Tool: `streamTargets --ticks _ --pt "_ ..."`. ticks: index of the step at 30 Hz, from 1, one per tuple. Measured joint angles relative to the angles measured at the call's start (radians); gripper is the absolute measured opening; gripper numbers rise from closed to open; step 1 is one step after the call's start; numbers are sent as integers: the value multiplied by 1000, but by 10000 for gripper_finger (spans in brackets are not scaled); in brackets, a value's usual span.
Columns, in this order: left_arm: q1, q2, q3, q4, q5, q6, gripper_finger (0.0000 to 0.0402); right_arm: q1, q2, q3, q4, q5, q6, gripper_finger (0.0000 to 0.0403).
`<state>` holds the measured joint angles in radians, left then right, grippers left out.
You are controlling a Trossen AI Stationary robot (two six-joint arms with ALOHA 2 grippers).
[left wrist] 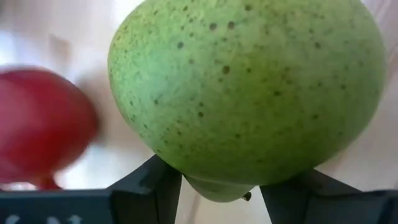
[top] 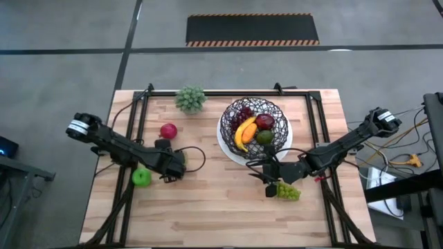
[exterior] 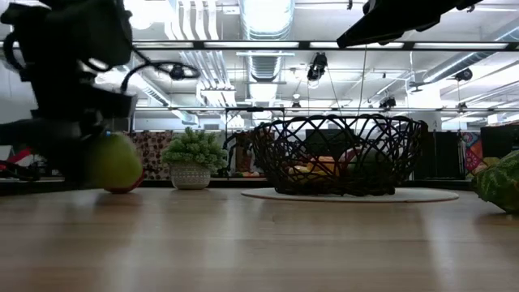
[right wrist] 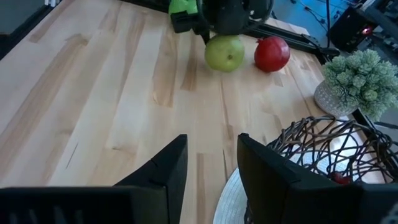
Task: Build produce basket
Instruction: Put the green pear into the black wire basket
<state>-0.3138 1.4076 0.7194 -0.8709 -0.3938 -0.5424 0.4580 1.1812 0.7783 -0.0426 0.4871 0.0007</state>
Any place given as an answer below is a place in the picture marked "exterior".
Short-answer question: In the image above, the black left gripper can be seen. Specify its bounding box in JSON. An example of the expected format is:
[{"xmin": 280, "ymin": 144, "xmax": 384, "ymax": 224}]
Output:
[{"xmin": 0, "ymin": 67, "xmax": 122, "ymax": 187}]

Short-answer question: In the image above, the green pear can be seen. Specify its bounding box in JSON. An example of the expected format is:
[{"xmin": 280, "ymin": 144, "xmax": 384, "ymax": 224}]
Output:
[{"xmin": 87, "ymin": 131, "xmax": 145, "ymax": 191}]

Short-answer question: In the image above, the yellow banana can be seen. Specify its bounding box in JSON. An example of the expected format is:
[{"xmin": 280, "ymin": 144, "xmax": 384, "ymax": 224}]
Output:
[{"xmin": 286, "ymin": 164, "xmax": 325, "ymax": 183}]

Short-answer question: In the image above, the orange mango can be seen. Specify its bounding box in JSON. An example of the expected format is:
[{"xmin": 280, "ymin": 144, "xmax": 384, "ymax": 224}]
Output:
[{"xmin": 306, "ymin": 155, "xmax": 344, "ymax": 176}]

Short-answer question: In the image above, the dark red apple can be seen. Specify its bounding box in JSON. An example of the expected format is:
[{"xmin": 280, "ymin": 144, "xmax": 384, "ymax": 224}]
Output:
[{"xmin": 338, "ymin": 146, "xmax": 360, "ymax": 163}]

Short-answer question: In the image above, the green avocado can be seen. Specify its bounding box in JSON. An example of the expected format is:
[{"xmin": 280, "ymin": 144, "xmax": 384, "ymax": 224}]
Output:
[{"xmin": 348, "ymin": 146, "xmax": 392, "ymax": 178}]

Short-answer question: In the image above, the green grapes bunch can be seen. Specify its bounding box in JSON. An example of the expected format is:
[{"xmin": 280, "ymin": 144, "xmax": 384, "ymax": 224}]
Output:
[{"xmin": 471, "ymin": 149, "xmax": 519, "ymax": 215}]

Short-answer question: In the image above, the brown patterned panel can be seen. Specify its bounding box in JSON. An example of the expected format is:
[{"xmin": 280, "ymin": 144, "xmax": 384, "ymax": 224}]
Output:
[{"xmin": 129, "ymin": 130, "xmax": 174, "ymax": 181}]

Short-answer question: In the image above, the potted green plant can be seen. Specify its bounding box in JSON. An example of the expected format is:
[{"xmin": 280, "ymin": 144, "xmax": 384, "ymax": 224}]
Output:
[{"xmin": 161, "ymin": 126, "xmax": 229, "ymax": 191}]

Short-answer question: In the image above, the white round plate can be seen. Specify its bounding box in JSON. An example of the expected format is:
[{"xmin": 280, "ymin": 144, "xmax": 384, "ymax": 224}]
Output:
[{"xmin": 240, "ymin": 187, "xmax": 461, "ymax": 204}]

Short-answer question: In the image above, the black partition panel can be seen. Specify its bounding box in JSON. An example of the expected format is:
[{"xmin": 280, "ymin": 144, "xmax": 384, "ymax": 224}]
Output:
[{"xmin": 413, "ymin": 130, "xmax": 463, "ymax": 180}]

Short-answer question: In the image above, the colourful patchwork quilt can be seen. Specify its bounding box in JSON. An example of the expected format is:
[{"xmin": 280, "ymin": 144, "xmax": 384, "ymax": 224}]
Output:
[{"xmin": 461, "ymin": 131, "xmax": 484, "ymax": 174}]

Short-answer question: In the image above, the black computer monitor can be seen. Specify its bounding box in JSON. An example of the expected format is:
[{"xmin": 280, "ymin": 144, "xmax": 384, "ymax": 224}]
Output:
[{"xmin": 480, "ymin": 124, "xmax": 519, "ymax": 160}]

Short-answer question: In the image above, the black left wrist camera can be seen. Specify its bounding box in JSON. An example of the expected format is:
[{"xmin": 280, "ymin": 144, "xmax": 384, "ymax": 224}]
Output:
[{"xmin": 79, "ymin": 91, "xmax": 139, "ymax": 122}]

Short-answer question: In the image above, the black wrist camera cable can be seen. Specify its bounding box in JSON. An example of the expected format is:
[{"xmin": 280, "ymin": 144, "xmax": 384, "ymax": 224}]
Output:
[{"xmin": 120, "ymin": 60, "xmax": 203, "ymax": 93}]

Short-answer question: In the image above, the black wire basket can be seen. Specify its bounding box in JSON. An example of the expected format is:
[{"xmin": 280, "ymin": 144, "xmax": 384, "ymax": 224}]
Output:
[{"xmin": 250, "ymin": 114, "xmax": 430, "ymax": 197}]

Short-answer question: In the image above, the black overhead camera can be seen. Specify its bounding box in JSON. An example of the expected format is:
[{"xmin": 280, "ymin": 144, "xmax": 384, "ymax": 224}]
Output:
[{"xmin": 306, "ymin": 51, "xmax": 329, "ymax": 82}]

